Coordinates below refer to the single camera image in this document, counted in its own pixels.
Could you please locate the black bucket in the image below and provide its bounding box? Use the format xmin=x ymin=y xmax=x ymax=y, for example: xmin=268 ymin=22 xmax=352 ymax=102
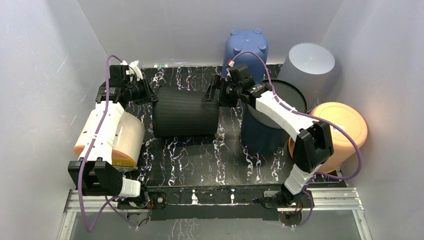
xmin=152 ymin=86 xmax=219 ymax=138

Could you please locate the dark navy bucket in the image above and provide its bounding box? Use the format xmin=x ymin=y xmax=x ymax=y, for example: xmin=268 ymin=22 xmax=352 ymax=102
xmin=240 ymin=79 xmax=307 ymax=155

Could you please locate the blue bucket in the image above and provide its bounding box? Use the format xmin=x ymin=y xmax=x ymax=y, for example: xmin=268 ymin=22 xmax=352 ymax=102
xmin=221 ymin=28 xmax=269 ymax=83

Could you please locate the grey white bucket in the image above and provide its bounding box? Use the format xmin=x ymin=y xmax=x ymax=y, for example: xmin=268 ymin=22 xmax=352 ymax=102
xmin=277 ymin=42 xmax=336 ymax=112

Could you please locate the orange bucket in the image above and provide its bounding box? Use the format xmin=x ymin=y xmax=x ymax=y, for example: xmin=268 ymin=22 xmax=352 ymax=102
xmin=288 ymin=102 xmax=368 ymax=180

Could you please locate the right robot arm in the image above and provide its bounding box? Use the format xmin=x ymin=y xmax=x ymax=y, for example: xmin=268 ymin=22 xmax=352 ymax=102
xmin=202 ymin=64 xmax=334 ymax=208

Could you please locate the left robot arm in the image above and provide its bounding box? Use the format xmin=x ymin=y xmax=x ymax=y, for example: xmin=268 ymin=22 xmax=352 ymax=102
xmin=67 ymin=61 xmax=158 ymax=208

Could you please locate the white orange lying container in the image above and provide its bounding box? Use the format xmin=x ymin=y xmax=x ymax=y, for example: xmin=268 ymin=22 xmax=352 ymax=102
xmin=73 ymin=109 xmax=145 ymax=173

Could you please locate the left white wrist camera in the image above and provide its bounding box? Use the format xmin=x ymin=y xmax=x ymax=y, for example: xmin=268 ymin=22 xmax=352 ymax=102
xmin=120 ymin=60 xmax=144 ymax=82

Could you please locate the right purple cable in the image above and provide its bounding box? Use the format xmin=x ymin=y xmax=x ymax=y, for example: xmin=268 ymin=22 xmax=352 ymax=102
xmin=228 ymin=50 xmax=363 ymax=229

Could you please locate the purple cable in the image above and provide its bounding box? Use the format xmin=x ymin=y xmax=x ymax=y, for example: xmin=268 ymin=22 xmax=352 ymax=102
xmin=228 ymin=50 xmax=363 ymax=229
xmin=76 ymin=54 xmax=143 ymax=233

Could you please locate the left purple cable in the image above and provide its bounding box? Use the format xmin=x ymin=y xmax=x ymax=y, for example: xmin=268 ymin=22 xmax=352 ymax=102
xmin=76 ymin=54 xmax=143 ymax=233

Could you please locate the aluminium frame rail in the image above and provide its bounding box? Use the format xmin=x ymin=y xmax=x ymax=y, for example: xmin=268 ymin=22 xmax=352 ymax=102
xmin=58 ymin=187 xmax=374 ymax=240

